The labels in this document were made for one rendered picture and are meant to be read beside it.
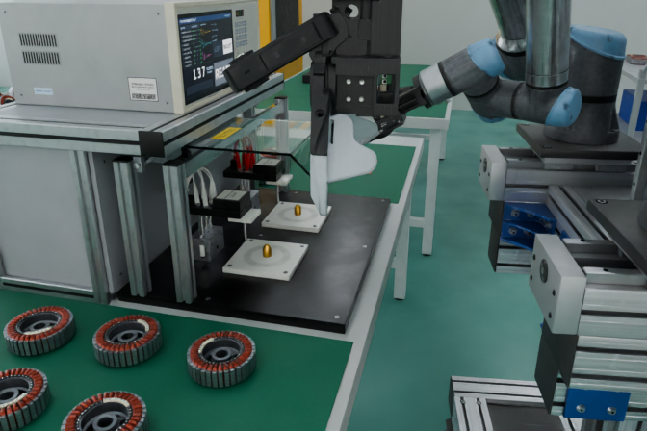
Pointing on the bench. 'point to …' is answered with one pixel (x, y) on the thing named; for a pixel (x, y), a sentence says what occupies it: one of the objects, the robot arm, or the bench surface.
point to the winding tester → (113, 50)
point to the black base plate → (314, 272)
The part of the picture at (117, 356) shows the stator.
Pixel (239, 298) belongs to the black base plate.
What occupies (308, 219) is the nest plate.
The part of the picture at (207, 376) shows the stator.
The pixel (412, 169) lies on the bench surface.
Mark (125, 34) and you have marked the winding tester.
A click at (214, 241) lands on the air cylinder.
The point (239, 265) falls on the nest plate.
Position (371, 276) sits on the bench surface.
